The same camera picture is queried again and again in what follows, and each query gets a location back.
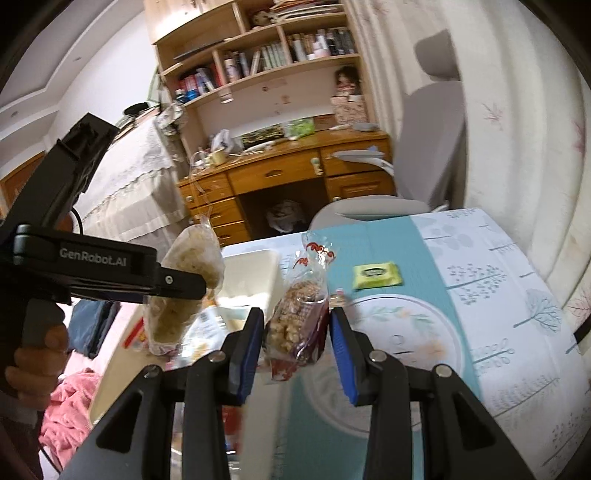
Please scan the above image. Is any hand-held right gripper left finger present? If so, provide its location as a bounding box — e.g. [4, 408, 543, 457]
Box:
[58, 307, 266, 480]

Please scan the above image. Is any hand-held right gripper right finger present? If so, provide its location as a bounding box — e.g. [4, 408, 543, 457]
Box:
[329, 308, 536, 480]

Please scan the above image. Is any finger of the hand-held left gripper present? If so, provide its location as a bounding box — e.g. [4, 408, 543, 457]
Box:
[142, 263, 208, 304]

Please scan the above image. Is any clear bag of puffed snack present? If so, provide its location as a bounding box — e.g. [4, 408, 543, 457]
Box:
[141, 217, 227, 358]

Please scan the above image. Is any clear bag of nut brittle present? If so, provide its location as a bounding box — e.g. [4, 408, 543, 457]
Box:
[263, 233, 338, 381]

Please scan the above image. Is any white plastic storage box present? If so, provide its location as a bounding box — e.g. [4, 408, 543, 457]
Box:
[90, 248, 281, 423]

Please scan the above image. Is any person's left forearm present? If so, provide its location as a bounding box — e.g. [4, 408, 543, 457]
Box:
[0, 392, 47, 480]

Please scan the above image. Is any person's left hand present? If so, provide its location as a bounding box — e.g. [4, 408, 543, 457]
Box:
[6, 324, 71, 412]

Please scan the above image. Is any wooden door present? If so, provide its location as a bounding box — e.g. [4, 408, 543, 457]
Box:
[0, 154, 49, 222]

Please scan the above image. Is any dark blue cloth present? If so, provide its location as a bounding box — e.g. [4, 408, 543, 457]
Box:
[69, 299, 122, 360]

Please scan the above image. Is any green wipes packet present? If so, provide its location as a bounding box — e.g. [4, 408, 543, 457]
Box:
[352, 261, 403, 291]

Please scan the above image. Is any white lace cloth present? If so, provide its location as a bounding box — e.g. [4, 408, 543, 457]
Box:
[76, 117, 190, 241]

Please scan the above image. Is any plastic bag under desk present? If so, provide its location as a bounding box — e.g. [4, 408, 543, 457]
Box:
[265, 199, 305, 232]

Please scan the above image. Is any pink blanket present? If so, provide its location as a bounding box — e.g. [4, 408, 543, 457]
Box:
[39, 369, 105, 462]

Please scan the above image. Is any white plastic bag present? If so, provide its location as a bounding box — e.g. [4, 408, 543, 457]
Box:
[210, 129, 243, 153]

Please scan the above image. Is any patterned cloth bag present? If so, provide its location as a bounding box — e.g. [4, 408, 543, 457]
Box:
[154, 104, 188, 134]

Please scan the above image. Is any dark patterned box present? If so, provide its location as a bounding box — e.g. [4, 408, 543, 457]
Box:
[241, 126, 286, 146]

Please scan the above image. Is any wooden bookshelf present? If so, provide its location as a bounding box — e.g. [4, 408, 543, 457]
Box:
[143, 0, 375, 153]

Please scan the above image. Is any grey office chair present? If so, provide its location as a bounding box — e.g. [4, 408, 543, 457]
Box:
[308, 30, 465, 232]

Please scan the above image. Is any floral gift box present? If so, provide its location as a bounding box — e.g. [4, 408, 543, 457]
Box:
[332, 95, 368, 125]

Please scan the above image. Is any row of books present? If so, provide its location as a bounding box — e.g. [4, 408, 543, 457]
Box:
[178, 28, 356, 95]

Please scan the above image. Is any doll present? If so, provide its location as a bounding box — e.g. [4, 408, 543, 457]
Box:
[330, 66, 365, 100]

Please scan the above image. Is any white floral curtain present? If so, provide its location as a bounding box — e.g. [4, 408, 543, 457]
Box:
[346, 0, 591, 324]

